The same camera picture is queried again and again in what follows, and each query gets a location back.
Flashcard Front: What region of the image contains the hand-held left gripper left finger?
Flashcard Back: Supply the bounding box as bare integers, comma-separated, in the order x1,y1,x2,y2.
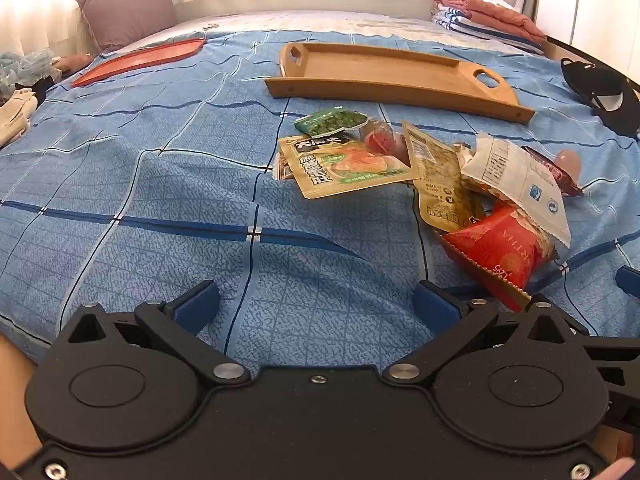
60,280,251,386

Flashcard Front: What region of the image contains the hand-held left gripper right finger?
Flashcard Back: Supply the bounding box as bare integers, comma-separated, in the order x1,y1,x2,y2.
382,280,591,386

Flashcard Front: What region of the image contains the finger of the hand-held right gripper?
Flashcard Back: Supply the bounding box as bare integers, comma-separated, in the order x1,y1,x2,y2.
570,327,640,362
616,266,640,295

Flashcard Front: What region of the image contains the red snack packet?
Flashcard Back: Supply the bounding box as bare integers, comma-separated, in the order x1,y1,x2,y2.
442,205,558,313

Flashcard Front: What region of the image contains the dark red bar packet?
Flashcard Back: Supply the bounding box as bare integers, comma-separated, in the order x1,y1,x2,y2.
520,146,585,197

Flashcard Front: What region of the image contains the tan snack packet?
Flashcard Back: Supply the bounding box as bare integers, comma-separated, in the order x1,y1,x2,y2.
401,120,488,233

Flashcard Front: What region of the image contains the pink jelly cup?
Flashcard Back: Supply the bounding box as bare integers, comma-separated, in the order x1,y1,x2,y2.
552,150,582,178

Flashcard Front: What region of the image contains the white snack packet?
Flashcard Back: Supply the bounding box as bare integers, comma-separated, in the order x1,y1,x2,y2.
459,132,572,248

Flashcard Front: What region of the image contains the small brown snack packet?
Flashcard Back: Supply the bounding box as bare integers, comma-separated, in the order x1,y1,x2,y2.
272,152,296,181

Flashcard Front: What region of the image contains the yellow orange snack packet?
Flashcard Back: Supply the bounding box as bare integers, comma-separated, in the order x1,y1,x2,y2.
278,132,421,200

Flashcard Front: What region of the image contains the clear red candy packet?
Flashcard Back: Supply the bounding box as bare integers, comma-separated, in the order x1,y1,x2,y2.
360,117,408,158

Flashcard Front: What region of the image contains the green pea packet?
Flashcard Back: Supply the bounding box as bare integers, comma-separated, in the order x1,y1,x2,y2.
293,106,371,138

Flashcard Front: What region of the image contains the wooden tray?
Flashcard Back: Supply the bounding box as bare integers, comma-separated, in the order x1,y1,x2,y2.
264,42,536,125

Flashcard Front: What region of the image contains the person's right hand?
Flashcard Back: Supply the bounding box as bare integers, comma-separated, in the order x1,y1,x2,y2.
597,425,640,480

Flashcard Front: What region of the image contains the blue plaid bed sheet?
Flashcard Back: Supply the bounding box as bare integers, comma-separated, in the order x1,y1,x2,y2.
0,30,640,361

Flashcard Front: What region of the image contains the black cap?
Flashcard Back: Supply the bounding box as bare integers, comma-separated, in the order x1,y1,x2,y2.
560,56,640,137

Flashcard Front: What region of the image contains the orange plastic tray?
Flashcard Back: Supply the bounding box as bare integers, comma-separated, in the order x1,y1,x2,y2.
70,36,207,87

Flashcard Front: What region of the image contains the beige cloth bag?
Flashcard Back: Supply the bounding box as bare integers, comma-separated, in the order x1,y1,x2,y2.
0,87,38,150

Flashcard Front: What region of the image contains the dark cloth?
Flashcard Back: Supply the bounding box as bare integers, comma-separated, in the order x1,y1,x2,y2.
15,75,63,106

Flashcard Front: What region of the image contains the brown soft cloth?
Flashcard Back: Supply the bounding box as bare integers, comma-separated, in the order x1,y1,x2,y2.
52,52,95,73

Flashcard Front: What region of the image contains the folded blue striped blanket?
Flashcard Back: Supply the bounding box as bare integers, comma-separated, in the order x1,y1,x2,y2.
432,2,546,56

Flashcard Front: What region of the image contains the teal cloth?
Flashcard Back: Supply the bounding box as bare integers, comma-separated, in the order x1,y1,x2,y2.
0,49,56,96

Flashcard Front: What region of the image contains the folded clothes stack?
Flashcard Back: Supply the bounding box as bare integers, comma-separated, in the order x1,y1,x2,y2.
432,0,547,41

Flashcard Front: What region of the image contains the cream quilted bedspread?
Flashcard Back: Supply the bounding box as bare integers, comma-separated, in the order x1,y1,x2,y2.
100,10,546,56

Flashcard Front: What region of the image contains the purple pillow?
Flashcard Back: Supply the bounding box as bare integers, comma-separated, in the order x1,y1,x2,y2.
73,0,177,55

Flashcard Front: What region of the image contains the cream bed headboard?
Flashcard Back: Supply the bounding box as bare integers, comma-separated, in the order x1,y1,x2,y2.
172,0,436,21

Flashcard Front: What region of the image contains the wooden bed frame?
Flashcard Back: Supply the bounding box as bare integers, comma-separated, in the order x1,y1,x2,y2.
542,35,640,96

